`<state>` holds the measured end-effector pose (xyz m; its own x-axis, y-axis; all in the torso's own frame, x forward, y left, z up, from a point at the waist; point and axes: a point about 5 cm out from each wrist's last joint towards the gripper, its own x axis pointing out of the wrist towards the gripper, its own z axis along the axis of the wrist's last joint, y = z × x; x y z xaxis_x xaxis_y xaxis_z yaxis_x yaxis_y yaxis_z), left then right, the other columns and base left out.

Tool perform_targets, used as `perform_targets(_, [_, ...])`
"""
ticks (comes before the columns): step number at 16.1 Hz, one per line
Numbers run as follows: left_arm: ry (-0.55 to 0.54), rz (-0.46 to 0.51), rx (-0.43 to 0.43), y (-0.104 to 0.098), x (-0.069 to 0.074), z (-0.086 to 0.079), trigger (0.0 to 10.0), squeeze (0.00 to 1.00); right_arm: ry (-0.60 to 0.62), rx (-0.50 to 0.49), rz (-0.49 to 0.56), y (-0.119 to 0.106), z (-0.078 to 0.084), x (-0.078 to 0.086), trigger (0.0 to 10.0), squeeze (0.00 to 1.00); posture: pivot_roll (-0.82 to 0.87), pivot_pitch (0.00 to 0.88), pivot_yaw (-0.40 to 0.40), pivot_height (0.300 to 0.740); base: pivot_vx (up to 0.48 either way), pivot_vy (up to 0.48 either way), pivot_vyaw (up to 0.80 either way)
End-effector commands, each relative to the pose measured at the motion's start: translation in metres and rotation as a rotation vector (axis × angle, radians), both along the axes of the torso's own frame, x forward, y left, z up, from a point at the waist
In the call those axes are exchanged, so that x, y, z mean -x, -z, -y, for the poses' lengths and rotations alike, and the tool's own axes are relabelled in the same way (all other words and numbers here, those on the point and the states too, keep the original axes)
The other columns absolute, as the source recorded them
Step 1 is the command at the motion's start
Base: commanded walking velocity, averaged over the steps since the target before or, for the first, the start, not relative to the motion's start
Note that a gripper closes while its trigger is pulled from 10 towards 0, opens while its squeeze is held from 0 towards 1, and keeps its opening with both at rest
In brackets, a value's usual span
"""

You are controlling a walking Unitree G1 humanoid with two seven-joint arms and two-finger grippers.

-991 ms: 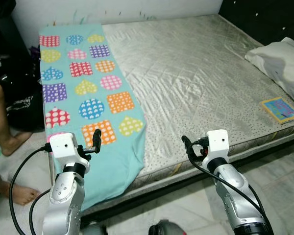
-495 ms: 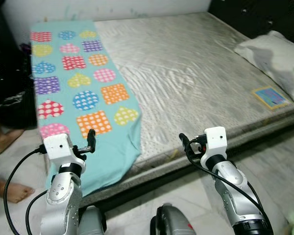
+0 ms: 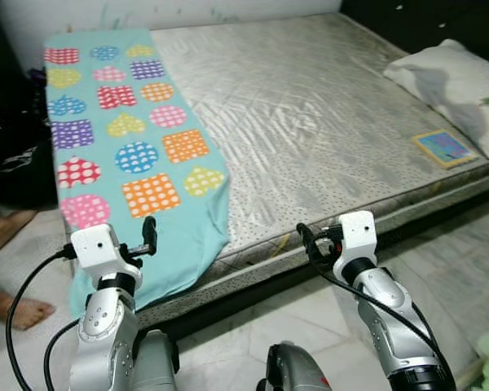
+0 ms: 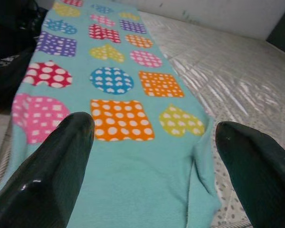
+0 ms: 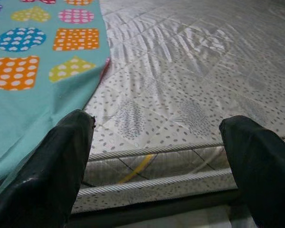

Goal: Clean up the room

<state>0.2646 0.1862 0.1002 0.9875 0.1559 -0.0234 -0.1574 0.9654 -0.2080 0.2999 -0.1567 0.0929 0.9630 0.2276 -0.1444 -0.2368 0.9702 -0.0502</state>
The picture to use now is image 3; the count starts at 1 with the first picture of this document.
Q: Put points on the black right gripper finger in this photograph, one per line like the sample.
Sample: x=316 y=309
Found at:
x=307 y=240

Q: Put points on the yellow blue children's board book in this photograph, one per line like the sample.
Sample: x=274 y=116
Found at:
x=445 y=148

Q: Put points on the teal patterned blanket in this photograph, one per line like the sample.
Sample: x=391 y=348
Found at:
x=130 y=138

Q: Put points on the robot left leg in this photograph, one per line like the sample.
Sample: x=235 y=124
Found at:
x=155 y=362

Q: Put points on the robot leg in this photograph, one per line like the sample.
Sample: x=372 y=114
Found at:
x=155 y=362
x=297 y=371

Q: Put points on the white quilted mattress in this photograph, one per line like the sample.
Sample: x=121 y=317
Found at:
x=326 y=122

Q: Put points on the person in grey shorts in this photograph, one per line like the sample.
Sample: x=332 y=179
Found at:
x=8 y=269

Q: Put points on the robot right leg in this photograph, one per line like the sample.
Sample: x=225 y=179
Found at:
x=297 y=371

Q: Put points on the black bag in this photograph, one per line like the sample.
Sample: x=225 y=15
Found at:
x=16 y=155

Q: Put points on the white printed pillow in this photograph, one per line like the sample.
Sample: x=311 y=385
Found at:
x=456 y=94

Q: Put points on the dark tufted headboard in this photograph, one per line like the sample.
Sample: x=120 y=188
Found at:
x=424 y=24

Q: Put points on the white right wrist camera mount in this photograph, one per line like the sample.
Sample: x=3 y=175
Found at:
x=357 y=236

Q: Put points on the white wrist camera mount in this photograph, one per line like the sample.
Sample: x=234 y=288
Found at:
x=357 y=236
x=98 y=251

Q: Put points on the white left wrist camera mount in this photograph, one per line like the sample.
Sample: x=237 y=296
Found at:
x=98 y=251

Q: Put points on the dark bed frame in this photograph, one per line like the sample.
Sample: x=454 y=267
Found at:
x=310 y=277

